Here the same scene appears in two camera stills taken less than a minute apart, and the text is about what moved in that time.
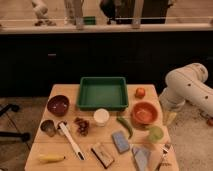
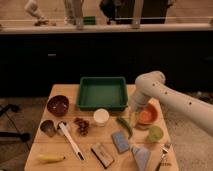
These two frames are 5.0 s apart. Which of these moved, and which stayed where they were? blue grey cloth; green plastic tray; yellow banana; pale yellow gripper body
Moved: pale yellow gripper body
Stayed: green plastic tray; blue grey cloth; yellow banana
